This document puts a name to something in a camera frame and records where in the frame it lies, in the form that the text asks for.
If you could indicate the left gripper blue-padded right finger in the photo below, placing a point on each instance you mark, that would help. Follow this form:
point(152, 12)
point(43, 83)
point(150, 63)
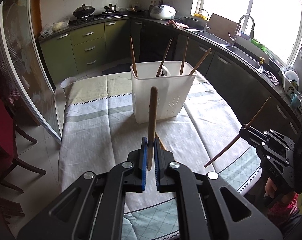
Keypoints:
point(208, 207)

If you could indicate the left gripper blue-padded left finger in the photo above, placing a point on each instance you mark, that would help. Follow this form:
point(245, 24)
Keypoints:
point(92, 207)

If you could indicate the thin brown chopstick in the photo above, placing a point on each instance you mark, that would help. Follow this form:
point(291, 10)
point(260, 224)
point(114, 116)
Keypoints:
point(162, 146)
point(237, 136)

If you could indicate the pale bamboo chopstick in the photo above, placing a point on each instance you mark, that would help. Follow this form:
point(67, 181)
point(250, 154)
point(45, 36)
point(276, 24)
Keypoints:
point(200, 61)

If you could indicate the dark textured bamboo chopstick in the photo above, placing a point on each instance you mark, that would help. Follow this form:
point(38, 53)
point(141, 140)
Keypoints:
point(152, 124)

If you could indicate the green kitchen cabinets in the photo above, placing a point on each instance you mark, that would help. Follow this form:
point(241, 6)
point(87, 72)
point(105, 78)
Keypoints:
point(80, 48)

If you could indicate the person's right hand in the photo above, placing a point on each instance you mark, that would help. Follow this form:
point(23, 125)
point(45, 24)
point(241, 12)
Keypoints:
point(270, 188)

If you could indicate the patterned grey-green tablecloth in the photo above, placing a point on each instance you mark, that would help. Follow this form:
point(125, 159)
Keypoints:
point(100, 130)

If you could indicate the stainless double sink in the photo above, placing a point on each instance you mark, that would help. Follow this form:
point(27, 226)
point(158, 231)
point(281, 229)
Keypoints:
point(231, 49)

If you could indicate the dark wooden chair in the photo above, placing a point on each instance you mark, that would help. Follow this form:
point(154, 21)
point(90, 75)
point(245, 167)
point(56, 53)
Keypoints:
point(8, 149)

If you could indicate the white plastic utensil basket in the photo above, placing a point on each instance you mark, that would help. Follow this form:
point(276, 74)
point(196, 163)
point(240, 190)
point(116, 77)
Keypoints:
point(172, 88)

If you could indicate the wooden cutting board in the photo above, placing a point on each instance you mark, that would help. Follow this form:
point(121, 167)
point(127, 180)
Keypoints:
point(221, 27)

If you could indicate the white rice cooker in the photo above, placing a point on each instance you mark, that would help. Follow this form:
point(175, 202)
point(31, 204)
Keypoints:
point(163, 12)

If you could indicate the glass sliding door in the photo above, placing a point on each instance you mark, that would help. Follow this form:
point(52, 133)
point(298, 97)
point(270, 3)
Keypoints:
point(21, 56)

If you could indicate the gas stove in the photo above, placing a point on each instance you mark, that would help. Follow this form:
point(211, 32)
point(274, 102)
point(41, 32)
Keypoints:
point(96, 17)

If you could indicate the black wok with lid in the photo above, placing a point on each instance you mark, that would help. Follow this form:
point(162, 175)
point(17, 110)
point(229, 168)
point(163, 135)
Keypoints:
point(83, 11)

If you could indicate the steel pot with lid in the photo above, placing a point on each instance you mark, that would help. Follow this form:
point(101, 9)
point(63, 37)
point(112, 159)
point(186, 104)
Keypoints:
point(110, 8)

